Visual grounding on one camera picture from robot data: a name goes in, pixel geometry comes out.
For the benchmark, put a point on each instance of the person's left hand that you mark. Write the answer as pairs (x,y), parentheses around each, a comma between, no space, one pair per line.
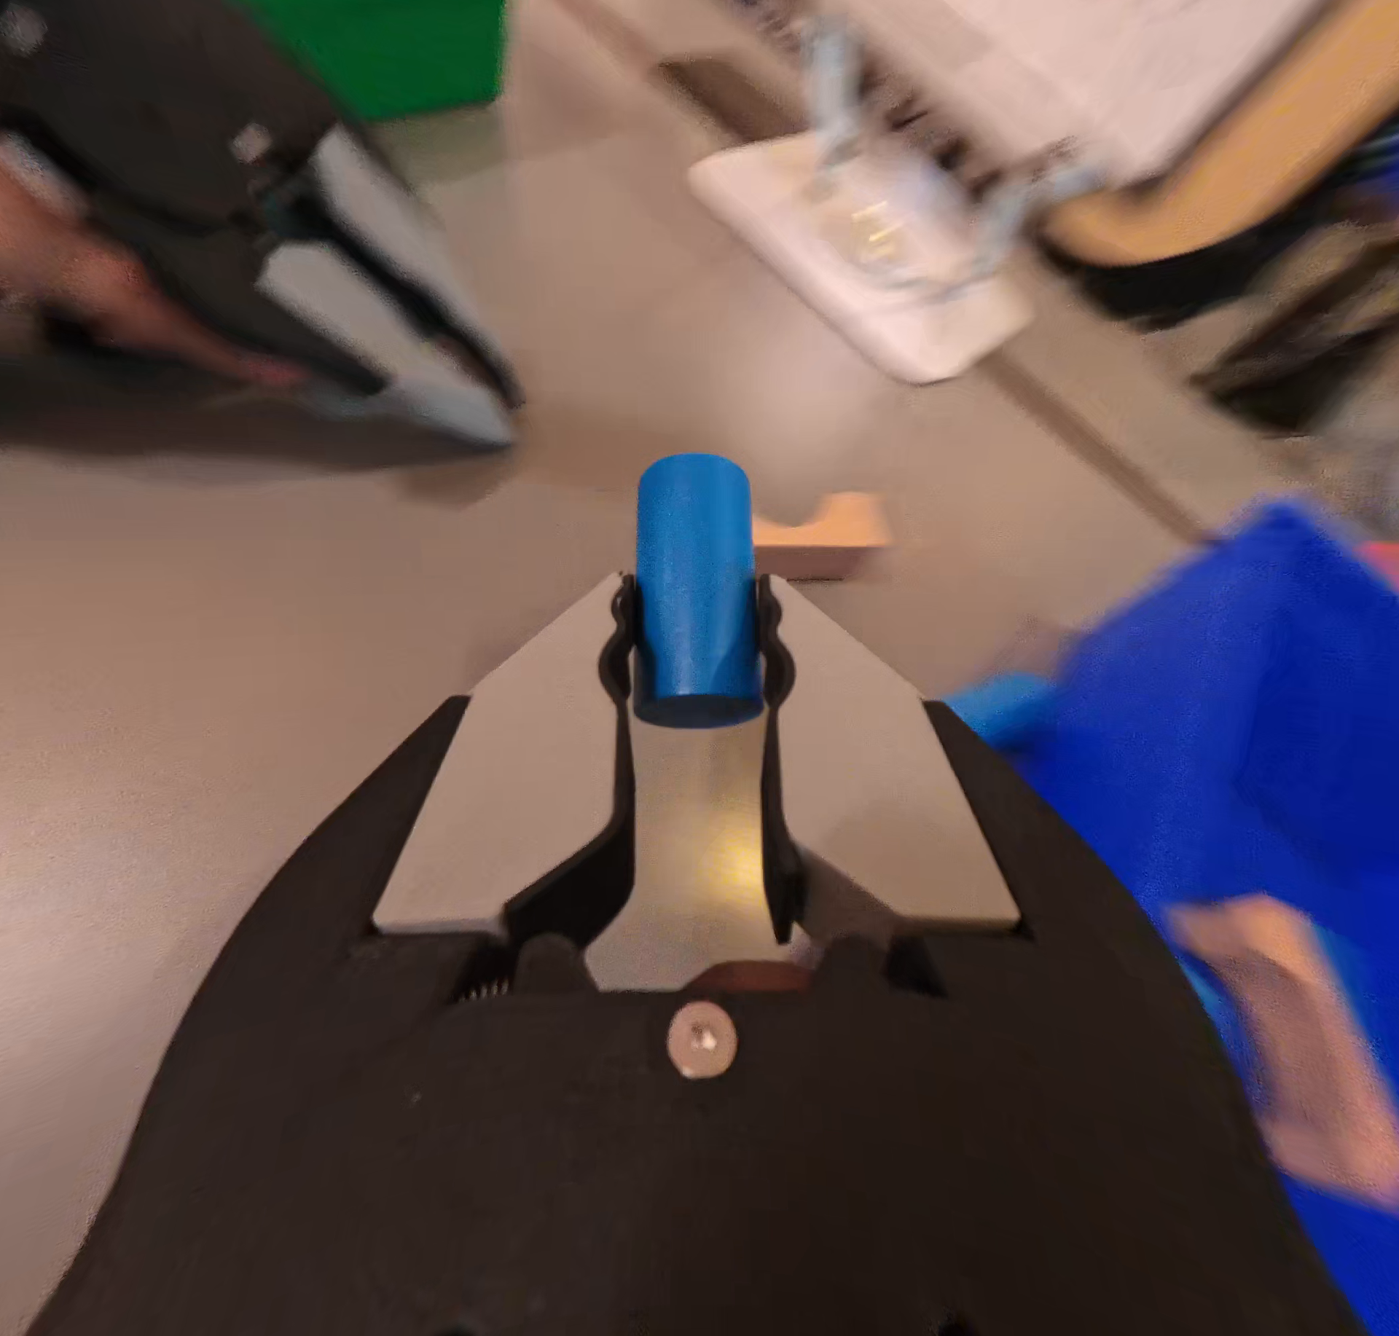
(99,288)

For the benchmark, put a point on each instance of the green plastic bin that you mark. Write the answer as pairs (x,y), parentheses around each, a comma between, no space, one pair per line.
(362,14)

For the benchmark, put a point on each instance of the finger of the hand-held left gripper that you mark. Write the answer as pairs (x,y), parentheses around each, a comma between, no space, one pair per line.
(394,233)
(362,320)

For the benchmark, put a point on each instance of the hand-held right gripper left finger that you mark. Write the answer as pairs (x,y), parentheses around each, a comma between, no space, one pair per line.
(493,812)

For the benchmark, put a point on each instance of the printed instruction sheet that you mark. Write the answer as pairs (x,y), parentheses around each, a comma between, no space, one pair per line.
(1039,36)

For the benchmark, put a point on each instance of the blue plastic bin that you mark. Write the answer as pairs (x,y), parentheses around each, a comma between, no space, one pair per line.
(1225,757)

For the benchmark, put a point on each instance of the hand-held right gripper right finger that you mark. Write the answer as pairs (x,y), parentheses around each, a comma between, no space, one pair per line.
(886,812)

